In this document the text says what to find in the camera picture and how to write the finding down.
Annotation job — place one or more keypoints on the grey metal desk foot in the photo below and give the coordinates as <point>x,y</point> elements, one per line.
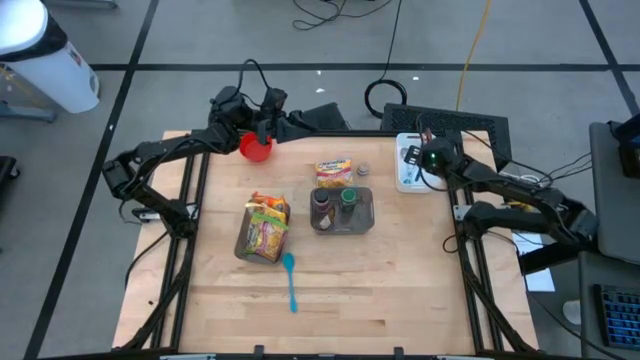
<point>80,4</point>

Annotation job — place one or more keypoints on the white plastic bin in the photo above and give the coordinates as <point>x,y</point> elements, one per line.
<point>405,186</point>

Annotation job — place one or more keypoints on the white trash can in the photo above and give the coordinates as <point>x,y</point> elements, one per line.
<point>50,75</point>

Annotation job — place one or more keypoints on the teal plastic spoon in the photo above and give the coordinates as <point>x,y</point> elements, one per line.
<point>289,261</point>

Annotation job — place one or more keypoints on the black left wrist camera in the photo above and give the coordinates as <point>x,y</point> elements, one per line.
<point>275,99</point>

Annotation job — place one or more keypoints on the black support bar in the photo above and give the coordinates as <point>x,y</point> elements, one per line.
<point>550,257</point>

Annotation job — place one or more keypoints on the green yellow ramen packet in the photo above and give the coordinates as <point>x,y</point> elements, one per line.
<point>267,240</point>

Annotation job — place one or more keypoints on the black lid purple label jar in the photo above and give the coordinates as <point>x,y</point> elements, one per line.
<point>322,197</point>

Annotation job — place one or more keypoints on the black wedge panel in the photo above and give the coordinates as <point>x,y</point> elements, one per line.
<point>330,117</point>

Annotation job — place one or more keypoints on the brown snack pouch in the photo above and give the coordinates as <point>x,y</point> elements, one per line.
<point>326,222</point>

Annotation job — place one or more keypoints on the wide grey translucent bin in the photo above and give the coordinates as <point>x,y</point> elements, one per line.
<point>362,220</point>

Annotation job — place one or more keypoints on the wooden desk grey legs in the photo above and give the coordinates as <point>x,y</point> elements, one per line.
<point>25,114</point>

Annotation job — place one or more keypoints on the green lid oregano jar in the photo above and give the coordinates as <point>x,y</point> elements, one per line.
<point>349,196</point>

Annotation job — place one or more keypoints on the pink backlit keyboard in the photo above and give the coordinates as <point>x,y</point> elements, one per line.
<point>620,315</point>

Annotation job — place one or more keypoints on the red plastic cup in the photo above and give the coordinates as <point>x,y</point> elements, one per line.
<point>252,150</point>

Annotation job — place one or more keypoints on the long grey translucent bin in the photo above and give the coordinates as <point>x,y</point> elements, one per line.
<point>241,240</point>

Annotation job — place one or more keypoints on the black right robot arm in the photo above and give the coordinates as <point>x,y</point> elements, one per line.
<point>515,192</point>

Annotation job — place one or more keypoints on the yellow red ramen packet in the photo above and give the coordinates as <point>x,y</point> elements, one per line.
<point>334,172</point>

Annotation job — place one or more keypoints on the white paper sheet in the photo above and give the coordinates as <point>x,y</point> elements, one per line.
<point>540,280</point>

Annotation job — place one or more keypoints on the grey keyboard desk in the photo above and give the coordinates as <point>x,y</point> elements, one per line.
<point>610,267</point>

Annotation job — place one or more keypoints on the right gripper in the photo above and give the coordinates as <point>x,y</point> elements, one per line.
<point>432,157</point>

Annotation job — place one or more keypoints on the black perforated computer case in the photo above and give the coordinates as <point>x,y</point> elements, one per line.
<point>475,122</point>

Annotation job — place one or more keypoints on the white computer mouse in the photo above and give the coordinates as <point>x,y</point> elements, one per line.
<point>572,312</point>

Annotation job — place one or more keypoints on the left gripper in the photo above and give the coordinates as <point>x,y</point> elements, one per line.
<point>275,127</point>

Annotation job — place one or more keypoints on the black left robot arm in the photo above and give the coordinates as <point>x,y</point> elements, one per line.
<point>165,147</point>

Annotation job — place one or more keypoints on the black desktop device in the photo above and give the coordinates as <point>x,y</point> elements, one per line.
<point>630,150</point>

